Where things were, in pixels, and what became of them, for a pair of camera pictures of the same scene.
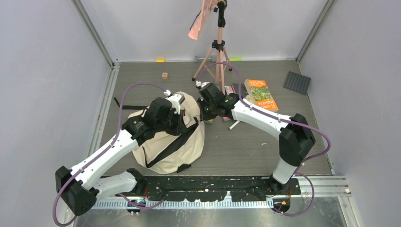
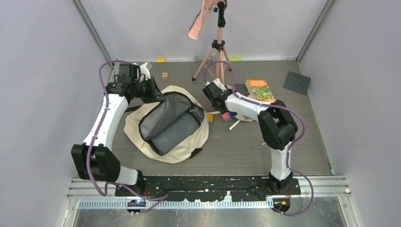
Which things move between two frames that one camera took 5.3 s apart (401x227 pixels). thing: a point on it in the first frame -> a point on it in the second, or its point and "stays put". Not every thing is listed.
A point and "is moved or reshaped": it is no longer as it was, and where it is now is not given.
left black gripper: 180,126 -> 155,95
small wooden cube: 165,75 stays put
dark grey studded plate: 297,82 stays put
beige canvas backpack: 169,153 is moved or reshaped
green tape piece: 235,58 stays put
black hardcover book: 235,87 stays put
